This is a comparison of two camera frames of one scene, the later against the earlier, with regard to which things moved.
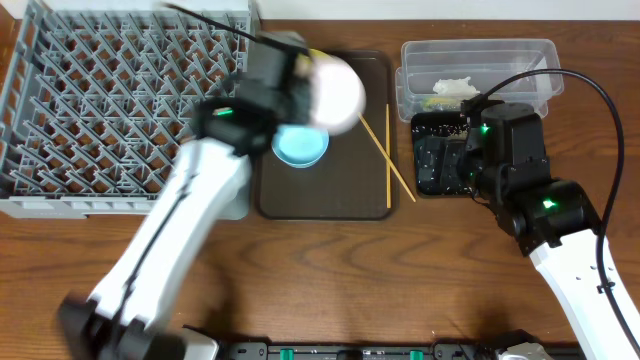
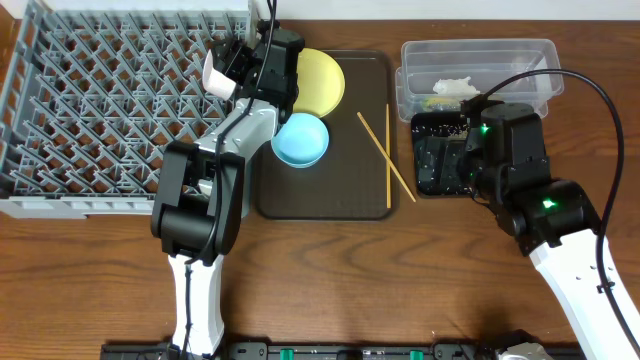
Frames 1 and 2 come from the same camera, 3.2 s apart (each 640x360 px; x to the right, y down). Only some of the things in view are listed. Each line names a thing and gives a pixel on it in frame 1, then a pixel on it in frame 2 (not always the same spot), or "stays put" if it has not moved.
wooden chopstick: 387,157 stays put
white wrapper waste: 457,88 stays put
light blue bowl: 300,146 stays put
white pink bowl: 338,94 → 214,80
